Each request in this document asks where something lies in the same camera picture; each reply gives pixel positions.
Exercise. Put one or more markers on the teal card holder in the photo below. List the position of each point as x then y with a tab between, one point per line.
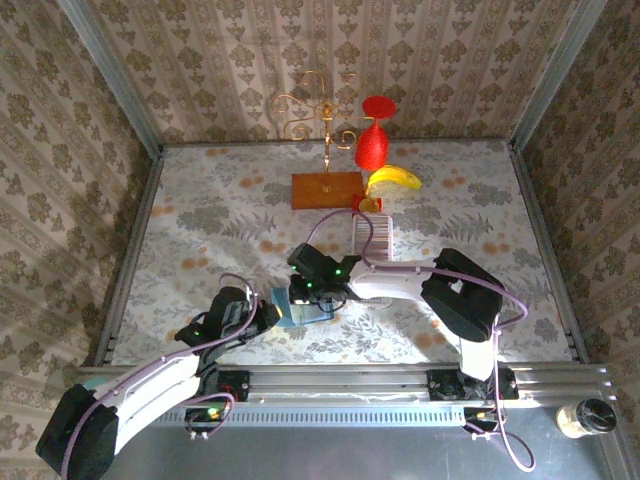
280	317

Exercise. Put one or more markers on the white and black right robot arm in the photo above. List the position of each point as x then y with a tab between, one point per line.
450	295

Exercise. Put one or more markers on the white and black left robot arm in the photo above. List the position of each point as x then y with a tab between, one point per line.
150	385

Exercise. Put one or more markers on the white plastic lattice basket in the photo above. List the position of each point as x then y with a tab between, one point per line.
372	235

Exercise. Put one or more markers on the small black controller board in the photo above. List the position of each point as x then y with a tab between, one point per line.
207	415
481	416

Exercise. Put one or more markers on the small red and yellow toy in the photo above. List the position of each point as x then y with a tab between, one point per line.
369	203

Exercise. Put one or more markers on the gold stand with wooden base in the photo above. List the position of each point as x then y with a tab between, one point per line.
325	190

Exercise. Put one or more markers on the yellow banana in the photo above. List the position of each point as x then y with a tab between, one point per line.
395	177

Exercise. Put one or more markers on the red plastic wine glass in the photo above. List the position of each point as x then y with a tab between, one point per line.
372	145

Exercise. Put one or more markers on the glass jar with black lid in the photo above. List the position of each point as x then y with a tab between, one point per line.
585	419

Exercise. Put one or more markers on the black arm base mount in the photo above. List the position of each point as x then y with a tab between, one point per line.
450	384
232	385

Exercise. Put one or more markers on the aluminium mounting rail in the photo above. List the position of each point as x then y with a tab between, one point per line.
340	385

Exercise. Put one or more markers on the aluminium table side rail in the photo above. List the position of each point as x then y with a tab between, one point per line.
547	250
127	260

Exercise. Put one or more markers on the aluminium frame post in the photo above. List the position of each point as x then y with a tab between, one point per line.
112	75
555	70

